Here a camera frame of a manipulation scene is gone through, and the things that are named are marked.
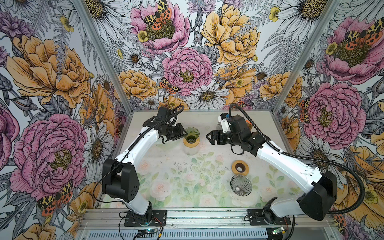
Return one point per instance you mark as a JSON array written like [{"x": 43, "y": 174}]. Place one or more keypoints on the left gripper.
[{"x": 180, "y": 132}]

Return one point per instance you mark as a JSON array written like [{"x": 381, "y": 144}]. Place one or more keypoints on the wooden ring dripper holder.
[
  {"x": 239, "y": 167},
  {"x": 191, "y": 142}
]

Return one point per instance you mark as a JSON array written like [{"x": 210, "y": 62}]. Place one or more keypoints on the green circuit board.
[{"x": 149, "y": 233}]

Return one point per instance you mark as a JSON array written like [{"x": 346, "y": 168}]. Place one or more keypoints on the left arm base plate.
[{"x": 152, "y": 218}]

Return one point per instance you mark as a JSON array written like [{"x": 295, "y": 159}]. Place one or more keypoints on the left corner frame post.
[{"x": 95, "y": 37}]

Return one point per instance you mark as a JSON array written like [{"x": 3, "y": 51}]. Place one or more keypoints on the green glass dripper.
[{"x": 191, "y": 131}]

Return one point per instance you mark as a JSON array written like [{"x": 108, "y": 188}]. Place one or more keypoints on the aluminium front rail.
[{"x": 197, "y": 219}]

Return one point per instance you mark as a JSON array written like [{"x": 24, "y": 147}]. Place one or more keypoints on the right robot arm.
[{"x": 319, "y": 190}]

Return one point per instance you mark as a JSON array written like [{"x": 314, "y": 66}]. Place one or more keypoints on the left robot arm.
[{"x": 120, "y": 179}]

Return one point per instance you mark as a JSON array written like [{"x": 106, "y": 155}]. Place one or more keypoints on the clear glass carafe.
[{"x": 191, "y": 151}]

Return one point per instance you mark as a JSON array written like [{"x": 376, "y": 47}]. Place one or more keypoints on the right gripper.
[{"x": 220, "y": 134}]

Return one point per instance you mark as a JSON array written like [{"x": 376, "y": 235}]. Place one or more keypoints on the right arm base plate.
[{"x": 259, "y": 217}]

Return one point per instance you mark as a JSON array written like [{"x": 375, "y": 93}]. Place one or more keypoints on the brown coffee filter stack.
[{"x": 249, "y": 124}]

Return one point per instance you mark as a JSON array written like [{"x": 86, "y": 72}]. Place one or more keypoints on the grey glass dripper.
[{"x": 241, "y": 185}]

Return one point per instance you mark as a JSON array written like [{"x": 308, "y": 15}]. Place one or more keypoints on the corner frame post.
[
  {"x": 95, "y": 37},
  {"x": 313, "y": 38}
]

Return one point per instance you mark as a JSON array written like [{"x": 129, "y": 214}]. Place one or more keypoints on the right corner frame post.
[{"x": 313, "y": 38}]

